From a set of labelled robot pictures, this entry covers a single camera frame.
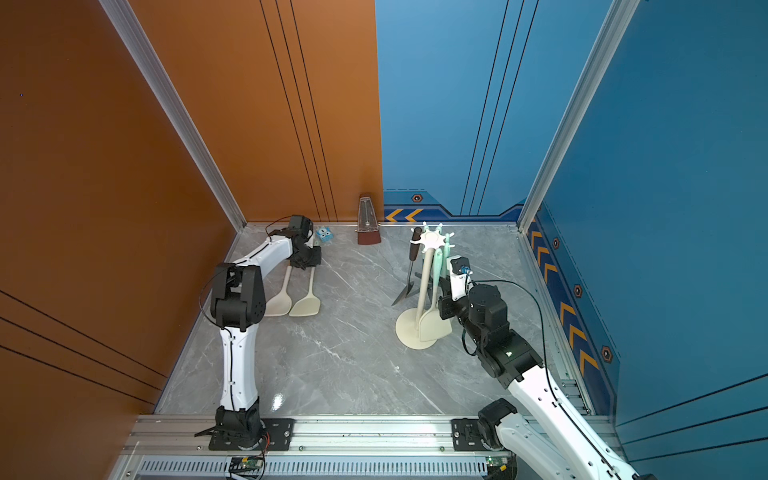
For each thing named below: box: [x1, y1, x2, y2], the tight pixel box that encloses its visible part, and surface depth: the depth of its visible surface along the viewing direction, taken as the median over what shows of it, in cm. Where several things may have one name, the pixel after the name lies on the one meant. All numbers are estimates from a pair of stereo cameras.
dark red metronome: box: [357, 196, 381, 245], surface depth 111 cm
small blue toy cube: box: [316, 227, 334, 242], surface depth 118 cm
